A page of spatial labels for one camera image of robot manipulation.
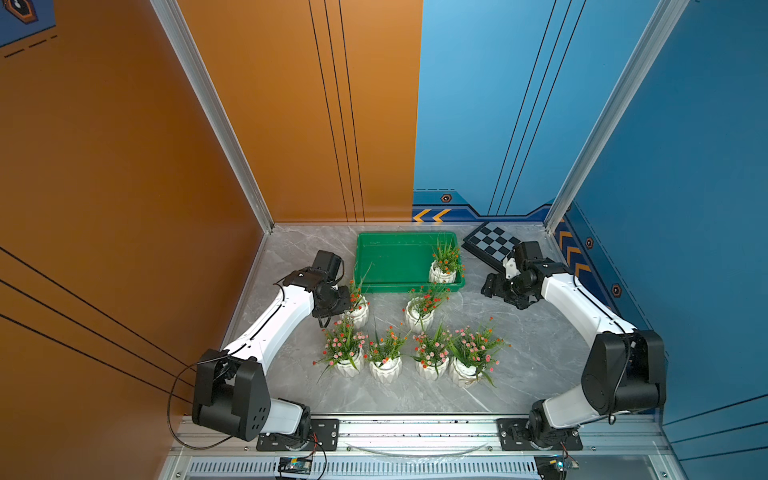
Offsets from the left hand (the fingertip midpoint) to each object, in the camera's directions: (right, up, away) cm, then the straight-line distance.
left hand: (346, 301), depth 86 cm
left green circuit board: (-9, -37, -15) cm, 41 cm away
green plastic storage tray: (+20, +10, +29) cm, 37 cm away
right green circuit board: (+52, -37, -15) cm, 66 cm away
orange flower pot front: (+12, -14, -10) cm, 21 cm away
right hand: (+44, +2, +3) cm, 44 cm away
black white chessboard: (+50, +17, +23) cm, 58 cm away
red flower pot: (+4, -2, -3) cm, 5 cm away
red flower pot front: (+23, -10, -15) cm, 29 cm away
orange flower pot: (+30, +11, +5) cm, 32 cm away
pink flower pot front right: (+34, -11, -14) cm, 38 cm away
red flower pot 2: (+22, -2, -1) cm, 22 cm away
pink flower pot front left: (+1, -10, -12) cm, 16 cm away
